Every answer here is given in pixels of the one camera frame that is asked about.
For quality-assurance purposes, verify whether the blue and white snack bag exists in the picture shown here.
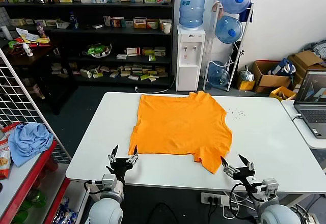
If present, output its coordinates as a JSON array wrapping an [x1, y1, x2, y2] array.
[[52, 197, 77, 224]]

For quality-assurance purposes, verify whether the red and white cart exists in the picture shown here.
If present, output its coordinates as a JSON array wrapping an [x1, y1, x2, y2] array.
[[0, 124, 72, 224]]

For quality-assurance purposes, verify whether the silver foil bag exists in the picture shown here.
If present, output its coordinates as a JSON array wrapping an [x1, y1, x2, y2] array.
[[239, 66, 255, 82]]

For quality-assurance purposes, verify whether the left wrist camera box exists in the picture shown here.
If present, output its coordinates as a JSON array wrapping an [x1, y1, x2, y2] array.
[[101, 174, 117, 188]]

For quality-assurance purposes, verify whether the grey open laptop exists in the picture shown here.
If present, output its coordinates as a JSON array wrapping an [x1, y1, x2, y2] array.
[[293, 69, 326, 139]]

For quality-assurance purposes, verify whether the red snack bag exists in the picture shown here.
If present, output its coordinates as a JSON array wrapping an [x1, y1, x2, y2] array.
[[0, 138, 12, 180]]

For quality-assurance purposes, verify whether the closed brown cardboard box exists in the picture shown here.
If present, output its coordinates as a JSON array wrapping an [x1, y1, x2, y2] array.
[[287, 50, 324, 82]]

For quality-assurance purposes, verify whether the dark blue bottle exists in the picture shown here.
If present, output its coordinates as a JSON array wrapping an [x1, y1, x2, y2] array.
[[69, 11, 79, 30]]

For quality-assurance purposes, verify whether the pile of patterned clothes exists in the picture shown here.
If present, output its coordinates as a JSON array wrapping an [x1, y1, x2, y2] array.
[[304, 40, 326, 59]]

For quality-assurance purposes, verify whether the white wire grid panel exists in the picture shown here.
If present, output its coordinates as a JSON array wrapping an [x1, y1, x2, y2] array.
[[0, 48, 72, 163]]

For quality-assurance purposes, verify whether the small white bottle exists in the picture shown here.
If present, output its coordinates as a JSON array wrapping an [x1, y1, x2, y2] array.
[[22, 42, 34, 57]]

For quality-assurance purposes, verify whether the small white side table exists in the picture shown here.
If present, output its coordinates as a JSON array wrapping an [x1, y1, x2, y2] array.
[[281, 99, 326, 150]]

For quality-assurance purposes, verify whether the purple drink bottle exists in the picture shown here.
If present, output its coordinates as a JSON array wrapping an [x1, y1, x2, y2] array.
[[36, 21, 46, 38]]

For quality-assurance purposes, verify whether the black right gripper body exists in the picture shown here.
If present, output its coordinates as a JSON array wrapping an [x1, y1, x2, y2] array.
[[232, 166, 258, 186]]

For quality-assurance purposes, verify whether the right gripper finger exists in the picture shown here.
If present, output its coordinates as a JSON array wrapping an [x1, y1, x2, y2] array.
[[220, 156, 237, 178], [237, 154, 256, 172]]

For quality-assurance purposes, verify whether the dark wooden table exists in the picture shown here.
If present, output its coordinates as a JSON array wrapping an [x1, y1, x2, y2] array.
[[0, 38, 77, 115]]

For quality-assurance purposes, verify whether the open brown cardboard box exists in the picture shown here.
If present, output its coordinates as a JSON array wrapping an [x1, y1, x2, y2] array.
[[251, 60, 292, 94]]

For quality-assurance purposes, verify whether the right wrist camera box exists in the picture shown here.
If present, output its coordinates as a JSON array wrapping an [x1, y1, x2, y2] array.
[[255, 178, 279, 198]]

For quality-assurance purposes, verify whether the red and white medicine box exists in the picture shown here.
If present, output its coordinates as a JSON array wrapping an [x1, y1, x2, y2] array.
[[126, 47, 141, 57]]

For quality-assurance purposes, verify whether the orange and white medicine box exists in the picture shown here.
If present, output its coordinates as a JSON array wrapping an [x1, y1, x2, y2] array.
[[133, 17, 148, 29]]

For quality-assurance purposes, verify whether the black shelf unit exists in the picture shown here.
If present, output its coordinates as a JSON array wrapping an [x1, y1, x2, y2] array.
[[0, 0, 176, 87]]

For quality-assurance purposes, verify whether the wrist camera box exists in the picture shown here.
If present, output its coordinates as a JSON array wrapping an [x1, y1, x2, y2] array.
[[255, 178, 279, 198], [101, 174, 117, 188]]

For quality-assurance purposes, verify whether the light blue crumpled cloth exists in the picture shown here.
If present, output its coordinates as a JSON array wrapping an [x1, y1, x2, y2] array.
[[8, 122, 54, 168]]

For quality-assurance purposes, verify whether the orange t-shirt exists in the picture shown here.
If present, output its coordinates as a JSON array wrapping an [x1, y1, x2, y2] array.
[[127, 91, 233, 175]]

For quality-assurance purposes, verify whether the green plastic bottle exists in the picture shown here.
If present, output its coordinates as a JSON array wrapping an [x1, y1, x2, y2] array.
[[25, 189, 48, 208]]

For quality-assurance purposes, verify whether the white power strip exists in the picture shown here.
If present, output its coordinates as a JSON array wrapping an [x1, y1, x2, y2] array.
[[200, 192, 230, 206]]

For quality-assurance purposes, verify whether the white metal jug rack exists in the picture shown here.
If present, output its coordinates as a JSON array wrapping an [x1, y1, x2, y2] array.
[[203, 0, 255, 92]]

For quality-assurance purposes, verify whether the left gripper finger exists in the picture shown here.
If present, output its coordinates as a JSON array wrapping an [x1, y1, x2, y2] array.
[[107, 145, 119, 163], [127, 145, 139, 164]]

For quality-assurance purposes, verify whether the yellow plastic bin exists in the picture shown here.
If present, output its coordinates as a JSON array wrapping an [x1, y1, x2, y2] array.
[[269, 86, 296, 101]]

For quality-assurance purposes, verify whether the white dispenser power cord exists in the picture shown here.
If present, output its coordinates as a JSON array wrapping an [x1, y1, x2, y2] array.
[[134, 77, 178, 94]]

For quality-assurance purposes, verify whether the small yellow box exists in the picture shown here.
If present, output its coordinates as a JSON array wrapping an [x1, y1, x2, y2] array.
[[238, 80, 255, 90]]

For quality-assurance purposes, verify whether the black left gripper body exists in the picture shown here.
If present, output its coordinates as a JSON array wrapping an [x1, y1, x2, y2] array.
[[105, 157, 135, 184]]

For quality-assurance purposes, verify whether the bowl of green packets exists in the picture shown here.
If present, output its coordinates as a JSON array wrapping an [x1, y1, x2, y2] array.
[[83, 43, 113, 58]]

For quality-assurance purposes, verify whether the white water dispenser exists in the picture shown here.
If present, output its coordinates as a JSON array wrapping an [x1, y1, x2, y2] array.
[[176, 24, 206, 92]]

